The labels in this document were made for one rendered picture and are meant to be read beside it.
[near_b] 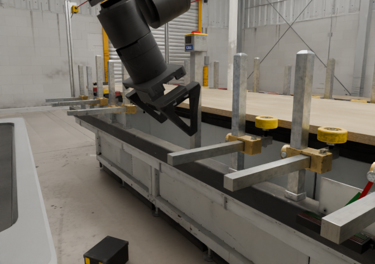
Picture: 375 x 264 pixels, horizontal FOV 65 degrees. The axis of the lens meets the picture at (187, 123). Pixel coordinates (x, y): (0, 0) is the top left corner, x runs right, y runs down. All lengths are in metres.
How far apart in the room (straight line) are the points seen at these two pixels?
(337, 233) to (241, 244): 1.12
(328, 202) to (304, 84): 0.32
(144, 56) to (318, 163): 0.60
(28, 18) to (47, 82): 1.56
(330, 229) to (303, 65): 0.49
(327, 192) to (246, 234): 0.75
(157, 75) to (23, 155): 0.28
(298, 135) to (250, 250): 0.82
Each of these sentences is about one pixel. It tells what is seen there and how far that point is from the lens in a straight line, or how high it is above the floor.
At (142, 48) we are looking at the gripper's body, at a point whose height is 1.11.
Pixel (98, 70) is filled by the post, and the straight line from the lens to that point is 2.35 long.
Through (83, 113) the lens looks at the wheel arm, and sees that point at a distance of 1.78.
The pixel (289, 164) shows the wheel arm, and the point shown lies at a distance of 0.81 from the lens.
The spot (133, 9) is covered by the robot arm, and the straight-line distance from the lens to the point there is 0.42.
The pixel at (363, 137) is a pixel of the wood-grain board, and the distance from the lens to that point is 0.99.
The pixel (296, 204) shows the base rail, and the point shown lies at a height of 0.70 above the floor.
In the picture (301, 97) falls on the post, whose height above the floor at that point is 1.01.
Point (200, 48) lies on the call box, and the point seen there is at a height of 1.16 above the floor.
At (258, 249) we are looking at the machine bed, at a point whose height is 0.26.
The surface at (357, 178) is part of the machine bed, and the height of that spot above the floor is 0.74.
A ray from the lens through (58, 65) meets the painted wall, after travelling 8.35.
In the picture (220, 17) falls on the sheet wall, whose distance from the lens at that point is 10.96.
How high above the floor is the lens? 1.09
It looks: 11 degrees down
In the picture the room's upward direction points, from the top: straight up
